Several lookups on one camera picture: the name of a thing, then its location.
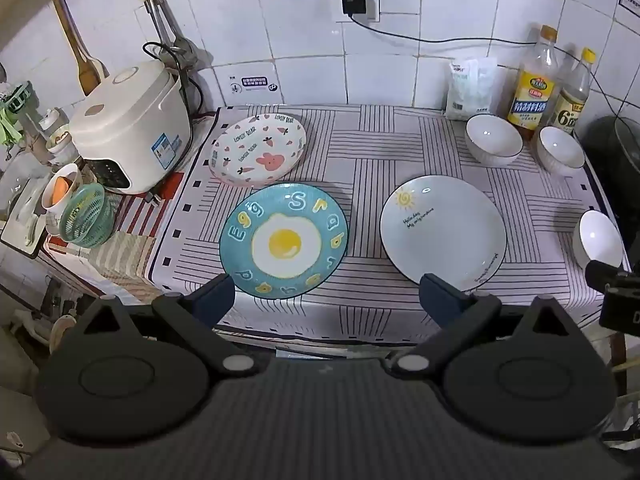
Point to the white condiment jar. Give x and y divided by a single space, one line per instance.
55 135

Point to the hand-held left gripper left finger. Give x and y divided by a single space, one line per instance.
215 302

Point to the pink rabbit print plate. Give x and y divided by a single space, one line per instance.
255 150

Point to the metal ladle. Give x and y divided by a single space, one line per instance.
185 52

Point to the green plastic basket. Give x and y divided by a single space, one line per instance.
85 215

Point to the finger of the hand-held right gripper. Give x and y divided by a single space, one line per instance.
605 274

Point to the white sun print plate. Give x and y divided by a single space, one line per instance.
445 230

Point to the wooden spatula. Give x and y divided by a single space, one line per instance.
90 72

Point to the white cup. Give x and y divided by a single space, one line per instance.
55 215

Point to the large cooking wine bottle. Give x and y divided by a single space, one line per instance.
532 95

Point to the dark cooking pot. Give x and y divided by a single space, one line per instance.
610 160

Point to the blue fried egg plate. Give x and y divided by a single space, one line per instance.
285 242

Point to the white bowl dark rim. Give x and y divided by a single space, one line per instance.
560 152
492 140
597 237

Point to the orange food piece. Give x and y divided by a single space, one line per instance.
62 187

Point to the white plastic tray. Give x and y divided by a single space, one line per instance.
20 215

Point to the white salt bag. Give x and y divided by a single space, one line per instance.
467 90

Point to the white rice cooker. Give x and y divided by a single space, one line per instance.
130 120

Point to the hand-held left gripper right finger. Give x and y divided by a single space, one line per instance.
440 302

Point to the small clear vinegar bottle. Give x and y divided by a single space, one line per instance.
572 105

